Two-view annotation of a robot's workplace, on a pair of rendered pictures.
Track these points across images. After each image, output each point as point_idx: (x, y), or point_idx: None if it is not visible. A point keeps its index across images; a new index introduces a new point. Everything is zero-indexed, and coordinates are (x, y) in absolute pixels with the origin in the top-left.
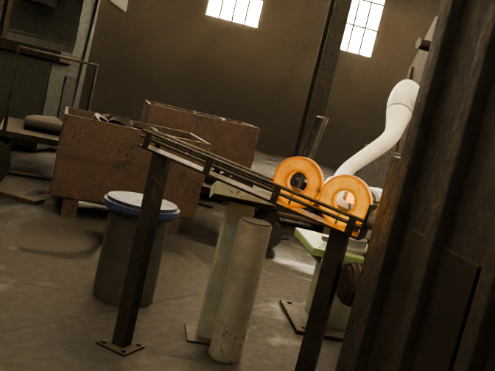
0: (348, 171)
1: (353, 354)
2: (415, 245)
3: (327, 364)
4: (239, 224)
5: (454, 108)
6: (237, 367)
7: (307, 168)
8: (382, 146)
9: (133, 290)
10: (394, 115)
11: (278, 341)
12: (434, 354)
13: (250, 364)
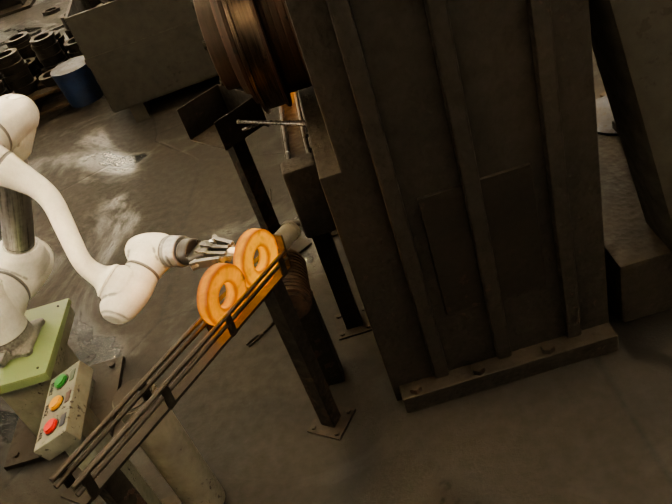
0: (93, 260)
1: (422, 304)
2: (441, 201)
3: (186, 403)
4: None
5: (410, 99)
6: (230, 483)
7: (225, 274)
8: (67, 208)
9: None
10: (21, 172)
11: (139, 455)
12: (519, 228)
13: (217, 473)
